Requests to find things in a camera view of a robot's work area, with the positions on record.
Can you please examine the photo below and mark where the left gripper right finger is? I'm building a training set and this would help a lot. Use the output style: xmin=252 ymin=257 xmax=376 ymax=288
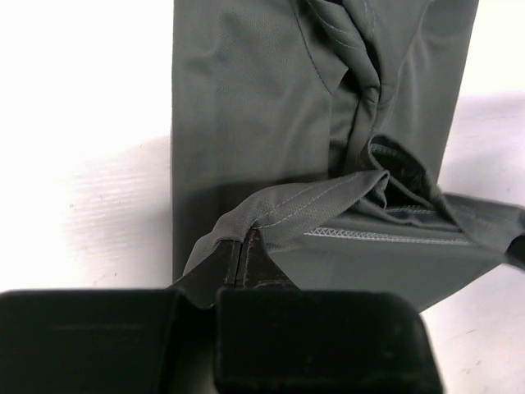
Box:
xmin=215 ymin=229 xmax=444 ymax=393

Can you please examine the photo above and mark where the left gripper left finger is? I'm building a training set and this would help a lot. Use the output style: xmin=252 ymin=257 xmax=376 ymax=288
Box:
xmin=1 ymin=241 xmax=240 ymax=393

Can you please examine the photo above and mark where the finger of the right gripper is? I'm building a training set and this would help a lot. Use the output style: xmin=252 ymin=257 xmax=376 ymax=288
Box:
xmin=506 ymin=235 xmax=525 ymax=271

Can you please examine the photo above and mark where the grey t-shirt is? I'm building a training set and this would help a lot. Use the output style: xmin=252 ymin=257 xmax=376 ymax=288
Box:
xmin=171 ymin=1 xmax=524 ymax=310

